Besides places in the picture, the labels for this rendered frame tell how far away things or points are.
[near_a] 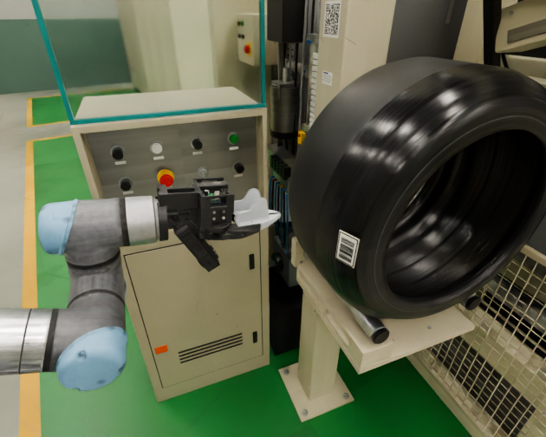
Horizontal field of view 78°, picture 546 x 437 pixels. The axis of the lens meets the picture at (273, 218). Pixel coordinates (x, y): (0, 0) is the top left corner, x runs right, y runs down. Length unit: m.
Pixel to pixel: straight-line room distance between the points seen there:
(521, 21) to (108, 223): 0.98
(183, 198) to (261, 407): 1.35
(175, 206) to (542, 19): 0.88
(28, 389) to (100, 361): 1.66
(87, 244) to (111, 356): 0.16
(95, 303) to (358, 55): 0.75
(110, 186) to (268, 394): 1.17
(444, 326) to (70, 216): 0.91
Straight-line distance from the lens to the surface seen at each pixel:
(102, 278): 0.56
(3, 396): 2.17
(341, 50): 0.89
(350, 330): 0.88
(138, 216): 0.52
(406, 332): 1.00
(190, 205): 0.54
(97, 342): 0.47
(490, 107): 0.64
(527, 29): 1.05
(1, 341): 0.49
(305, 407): 1.74
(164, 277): 1.28
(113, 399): 1.91
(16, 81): 9.69
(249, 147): 1.16
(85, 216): 0.53
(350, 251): 0.59
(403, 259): 1.04
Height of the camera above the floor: 1.52
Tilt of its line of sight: 32 degrees down
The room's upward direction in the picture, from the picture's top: straight up
